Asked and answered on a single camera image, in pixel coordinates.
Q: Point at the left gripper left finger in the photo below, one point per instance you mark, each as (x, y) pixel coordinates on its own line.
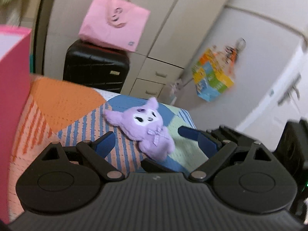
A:
(95, 152)

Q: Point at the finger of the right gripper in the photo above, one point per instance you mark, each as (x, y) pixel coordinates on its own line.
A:
(167, 166)
(190, 133)

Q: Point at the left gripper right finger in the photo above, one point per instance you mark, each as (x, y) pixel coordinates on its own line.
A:
(218, 154)

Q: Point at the purple Kuromi plush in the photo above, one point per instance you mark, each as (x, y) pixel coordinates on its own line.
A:
(145, 125)

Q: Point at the colourful patchwork blanket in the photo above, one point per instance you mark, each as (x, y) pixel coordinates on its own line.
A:
(68, 113)

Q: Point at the colourful paper gift bag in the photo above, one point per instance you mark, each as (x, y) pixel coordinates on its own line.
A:
(214, 73)

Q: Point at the black suitcase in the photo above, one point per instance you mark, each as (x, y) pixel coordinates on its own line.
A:
(93, 66)

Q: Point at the white door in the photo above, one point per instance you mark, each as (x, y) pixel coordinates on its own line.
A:
(286, 100)

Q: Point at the grey three-door wardrobe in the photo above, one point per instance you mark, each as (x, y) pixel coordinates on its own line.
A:
(171, 36)

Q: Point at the pink tote bag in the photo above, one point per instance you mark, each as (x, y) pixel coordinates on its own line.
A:
(116, 24)

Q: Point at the pink cardboard storage box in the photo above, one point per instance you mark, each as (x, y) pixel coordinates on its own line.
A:
(15, 87)

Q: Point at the black clothes rack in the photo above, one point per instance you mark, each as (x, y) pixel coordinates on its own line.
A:
(40, 35)

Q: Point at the silver door handle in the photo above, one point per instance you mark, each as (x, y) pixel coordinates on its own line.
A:
(292, 88)

